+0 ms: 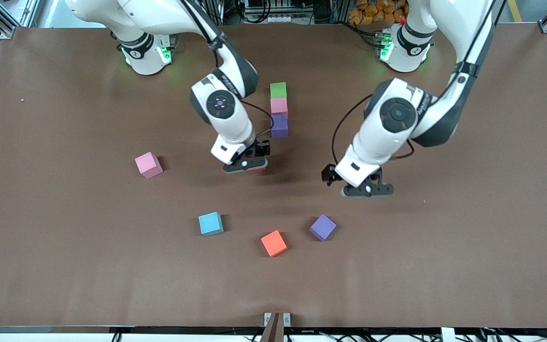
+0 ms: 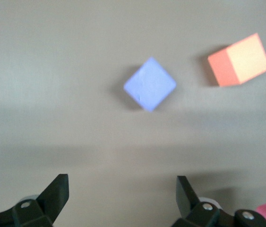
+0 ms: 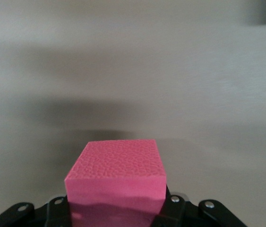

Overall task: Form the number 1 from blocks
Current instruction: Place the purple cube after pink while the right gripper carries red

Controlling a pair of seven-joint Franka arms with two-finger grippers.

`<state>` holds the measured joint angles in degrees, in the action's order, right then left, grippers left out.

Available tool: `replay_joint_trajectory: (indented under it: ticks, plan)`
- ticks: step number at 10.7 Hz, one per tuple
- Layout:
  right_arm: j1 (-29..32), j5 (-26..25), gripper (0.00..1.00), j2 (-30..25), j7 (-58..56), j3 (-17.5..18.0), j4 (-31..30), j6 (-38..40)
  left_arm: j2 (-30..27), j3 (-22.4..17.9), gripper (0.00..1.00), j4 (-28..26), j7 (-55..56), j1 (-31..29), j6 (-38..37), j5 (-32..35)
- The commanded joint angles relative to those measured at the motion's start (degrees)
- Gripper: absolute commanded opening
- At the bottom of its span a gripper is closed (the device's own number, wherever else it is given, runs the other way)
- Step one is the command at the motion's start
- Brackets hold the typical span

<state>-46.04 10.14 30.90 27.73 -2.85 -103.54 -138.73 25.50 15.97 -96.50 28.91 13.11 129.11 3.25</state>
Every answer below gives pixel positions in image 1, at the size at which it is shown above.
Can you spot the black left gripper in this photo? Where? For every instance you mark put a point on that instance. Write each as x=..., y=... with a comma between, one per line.
x=329, y=174

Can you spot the light blue foam block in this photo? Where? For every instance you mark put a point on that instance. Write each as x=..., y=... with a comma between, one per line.
x=211, y=223

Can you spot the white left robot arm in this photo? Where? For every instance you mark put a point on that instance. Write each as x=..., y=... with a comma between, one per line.
x=397, y=114

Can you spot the brown tapered post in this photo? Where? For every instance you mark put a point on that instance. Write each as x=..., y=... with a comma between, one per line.
x=273, y=332

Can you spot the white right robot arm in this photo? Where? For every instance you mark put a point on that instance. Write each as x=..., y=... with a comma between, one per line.
x=221, y=104

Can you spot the white table edge rail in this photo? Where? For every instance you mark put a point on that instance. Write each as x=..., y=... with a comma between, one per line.
x=64, y=338

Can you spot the purple foam block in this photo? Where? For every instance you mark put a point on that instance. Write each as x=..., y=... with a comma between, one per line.
x=279, y=127
x=323, y=227

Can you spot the bag of orange items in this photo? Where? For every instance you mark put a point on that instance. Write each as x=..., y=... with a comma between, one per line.
x=373, y=12

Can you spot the pink foam block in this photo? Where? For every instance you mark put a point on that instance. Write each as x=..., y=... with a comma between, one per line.
x=278, y=107
x=148, y=165

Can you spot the red foam block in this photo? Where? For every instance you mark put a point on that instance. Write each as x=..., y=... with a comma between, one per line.
x=259, y=170

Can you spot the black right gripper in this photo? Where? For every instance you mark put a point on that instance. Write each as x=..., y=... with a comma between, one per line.
x=258, y=149

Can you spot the dark electronics device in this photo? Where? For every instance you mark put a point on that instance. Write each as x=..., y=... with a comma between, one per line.
x=268, y=9

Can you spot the metal bracket with screws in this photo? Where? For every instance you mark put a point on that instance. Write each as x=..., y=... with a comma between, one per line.
x=267, y=317

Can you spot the green foam block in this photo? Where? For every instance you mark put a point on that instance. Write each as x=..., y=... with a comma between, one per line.
x=278, y=90

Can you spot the orange foam block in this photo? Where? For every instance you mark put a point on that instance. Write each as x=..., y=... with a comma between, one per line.
x=273, y=243

